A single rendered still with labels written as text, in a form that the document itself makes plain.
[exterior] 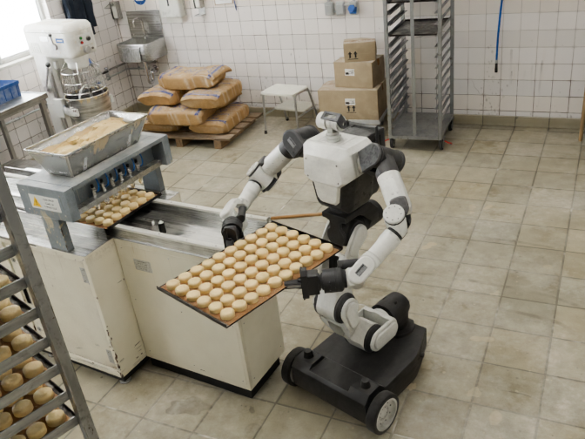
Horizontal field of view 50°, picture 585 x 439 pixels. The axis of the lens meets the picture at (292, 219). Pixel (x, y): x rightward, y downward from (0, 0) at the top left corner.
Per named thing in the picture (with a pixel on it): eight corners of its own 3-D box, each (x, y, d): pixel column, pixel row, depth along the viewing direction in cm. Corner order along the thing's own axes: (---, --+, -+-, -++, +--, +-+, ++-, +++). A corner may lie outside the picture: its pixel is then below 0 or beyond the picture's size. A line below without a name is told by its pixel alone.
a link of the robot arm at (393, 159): (393, 186, 246) (382, 158, 253) (409, 173, 241) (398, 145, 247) (372, 181, 239) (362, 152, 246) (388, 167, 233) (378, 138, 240)
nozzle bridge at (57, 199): (36, 245, 311) (15, 183, 295) (136, 184, 364) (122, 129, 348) (84, 257, 295) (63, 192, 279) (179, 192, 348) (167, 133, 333)
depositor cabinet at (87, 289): (-23, 334, 396) (-74, 217, 357) (63, 274, 449) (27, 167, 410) (126, 390, 334) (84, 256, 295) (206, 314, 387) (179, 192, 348)
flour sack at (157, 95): (171, 109, 644) (167, 93, 636) (137, 108, 661) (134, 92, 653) (207, 88, 700) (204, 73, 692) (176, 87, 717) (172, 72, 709)
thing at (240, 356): (148, 368, 349) (108, 227, 307) (186, 331, 374) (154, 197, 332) (253, 404, 315) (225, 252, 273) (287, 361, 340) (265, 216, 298)
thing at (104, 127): (31, 163, 297) (27, 151, 294) (111, 124, 337) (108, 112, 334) (70, 169, 284) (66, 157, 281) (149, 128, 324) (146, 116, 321)
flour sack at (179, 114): (144, 125, 654) (140, 110, 646) (164, 112, 688) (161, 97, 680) (205, 127, 628) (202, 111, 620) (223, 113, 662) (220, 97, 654)
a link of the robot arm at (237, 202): (216, 217, 275) (231, 196, 282) (231, 231, 278) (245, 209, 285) (225, 213, 270) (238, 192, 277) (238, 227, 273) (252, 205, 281)
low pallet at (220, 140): (132, 145, 677) (130, 134, 672) (172, 118, 741) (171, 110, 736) (231, 149, 631) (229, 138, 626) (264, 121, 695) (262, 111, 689)
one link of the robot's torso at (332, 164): (340, 180, 293) (333, 107, 276) (401, 197, 271) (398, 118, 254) (298, 206, 275) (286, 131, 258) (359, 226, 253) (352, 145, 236)
